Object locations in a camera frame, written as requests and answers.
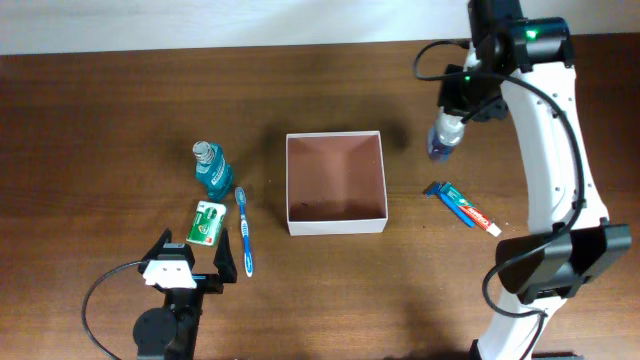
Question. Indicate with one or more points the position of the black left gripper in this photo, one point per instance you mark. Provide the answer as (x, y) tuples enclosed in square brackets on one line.
[(226, 269)]

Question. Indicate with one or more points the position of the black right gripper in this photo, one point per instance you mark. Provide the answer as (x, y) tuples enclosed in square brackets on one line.
[(448, 98)]

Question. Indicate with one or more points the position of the blue white toothbrush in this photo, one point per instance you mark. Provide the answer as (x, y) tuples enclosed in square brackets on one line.
[(241, 201)]

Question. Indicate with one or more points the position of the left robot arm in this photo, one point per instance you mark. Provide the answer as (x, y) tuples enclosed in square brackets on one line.
[(170, 331)]

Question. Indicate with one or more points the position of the blue disposable razor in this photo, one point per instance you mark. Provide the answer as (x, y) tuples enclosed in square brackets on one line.
[(434, 189)]

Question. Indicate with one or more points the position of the teal mouthwash bottle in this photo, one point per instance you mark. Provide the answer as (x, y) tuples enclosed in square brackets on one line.
[(212, 170)]

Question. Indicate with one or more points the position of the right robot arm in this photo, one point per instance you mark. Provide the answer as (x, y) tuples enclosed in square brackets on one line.
[(524, 69)]

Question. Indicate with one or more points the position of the green white small box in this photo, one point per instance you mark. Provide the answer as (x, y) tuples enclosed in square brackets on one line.
[(207, 224)]

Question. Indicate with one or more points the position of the red green toothpaste tube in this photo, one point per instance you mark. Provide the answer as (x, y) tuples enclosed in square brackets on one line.
[(479, 218)]

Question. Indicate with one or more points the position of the clear blue pump bottle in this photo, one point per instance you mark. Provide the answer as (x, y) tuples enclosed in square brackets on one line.
[(444, 136)]

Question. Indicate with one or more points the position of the white cardboard box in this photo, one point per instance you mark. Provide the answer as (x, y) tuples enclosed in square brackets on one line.
[(335, 183)]

